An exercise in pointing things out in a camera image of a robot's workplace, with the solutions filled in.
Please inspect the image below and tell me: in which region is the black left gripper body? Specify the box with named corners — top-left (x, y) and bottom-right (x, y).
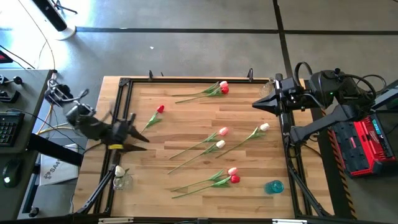
top-left (107, 113), bottom-right (137, 153)

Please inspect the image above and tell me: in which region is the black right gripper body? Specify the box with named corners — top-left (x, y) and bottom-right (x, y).
top-left (274, 73), bottom-right (308, 117)

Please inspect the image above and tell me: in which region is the white artificial tulip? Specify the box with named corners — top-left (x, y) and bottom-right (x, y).
top-left (114, 165), bottom-right (131, 183)
top-left (167, 139), bottom-right (226, 175)
top-left (215, 123), bottom-right (271, 159)

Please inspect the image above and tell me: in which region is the red artificial tulip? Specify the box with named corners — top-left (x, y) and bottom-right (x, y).
top-left (175, 86), bottom-right (230, 104)
top-left (140, 105), bottom-right (165, 134)
top-left (171, 175), bottom-right (241, 200)

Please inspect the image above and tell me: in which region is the pink artificial tulip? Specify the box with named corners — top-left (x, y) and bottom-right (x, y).
top-left (170, 167), bottom-right (239, 192)
top-left (171, 80), bottom-right (229, 97)
top-left (169, 126), bottom-right (229, 160)

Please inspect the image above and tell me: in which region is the clear glass vase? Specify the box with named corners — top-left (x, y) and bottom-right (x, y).
top-left (259, 77), bottom-right (277, 98)
top-left (112, 174), bottom-right (134, 192)

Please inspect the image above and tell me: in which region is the teal glass vase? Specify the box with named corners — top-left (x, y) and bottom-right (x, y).
top-left (264, 179), bottom-right (285, 195)

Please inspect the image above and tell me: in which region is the black desk crossbar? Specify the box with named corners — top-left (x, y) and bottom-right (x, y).
top-left (27, 133), bottom-right (84, 167)

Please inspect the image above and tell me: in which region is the white printed box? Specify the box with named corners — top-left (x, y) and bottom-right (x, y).
top-left (39, 143), bottom-right (80, 187)

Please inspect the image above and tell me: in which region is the red and black tool case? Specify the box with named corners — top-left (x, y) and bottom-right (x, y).
top-left (331, 110), bottom-right (398, 178)

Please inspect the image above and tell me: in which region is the grey desk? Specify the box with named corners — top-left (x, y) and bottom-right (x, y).
top-left (0, 68), bottom-right (53, 222)

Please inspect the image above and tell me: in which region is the dark grey side table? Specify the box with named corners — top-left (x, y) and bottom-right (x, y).
top-left (369, 79), bottom-right (398, 111)

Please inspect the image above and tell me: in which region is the black keyboard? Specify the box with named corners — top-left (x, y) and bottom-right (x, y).
top-left (0, 111), bottom-right (25, 147)

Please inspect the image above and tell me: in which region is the black computer mouse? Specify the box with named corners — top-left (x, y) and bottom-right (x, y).
top-left (1, 158), bottom-right (22, 189)

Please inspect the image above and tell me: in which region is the black monitor on white stand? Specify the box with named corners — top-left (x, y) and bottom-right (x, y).
top-left (32, 0), bottom-right (77, 41)

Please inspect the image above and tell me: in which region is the black knobbed lever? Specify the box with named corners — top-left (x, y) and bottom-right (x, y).
top-left (0, 74), bottom-right (24, 86)

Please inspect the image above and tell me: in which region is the yellow black hazard tape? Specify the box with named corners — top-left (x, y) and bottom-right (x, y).
top-left (326, 129), bottom-right (358, 220)

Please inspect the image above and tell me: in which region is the black red-lit device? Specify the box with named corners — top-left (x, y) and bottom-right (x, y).
top-left (0, 50), bottom-right (14, 65)

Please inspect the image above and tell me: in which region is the thick yellow cable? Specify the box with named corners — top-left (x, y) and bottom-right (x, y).
top-left (39, 104), bottom-right (75, 136)

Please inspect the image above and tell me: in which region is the white frame label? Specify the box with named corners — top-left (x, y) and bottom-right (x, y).
top-left (98, 217), bottom-right (134, 224)
top-left (272, 218), bottom-right (308, 224)

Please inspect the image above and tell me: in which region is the black desk bracket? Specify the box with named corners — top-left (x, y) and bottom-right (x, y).
top-left (0, 90), bottom-right (21, 104)

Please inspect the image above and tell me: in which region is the thin yellow cable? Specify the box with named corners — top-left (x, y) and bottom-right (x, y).
top-left (17, 0), bottom-right (57, 74)

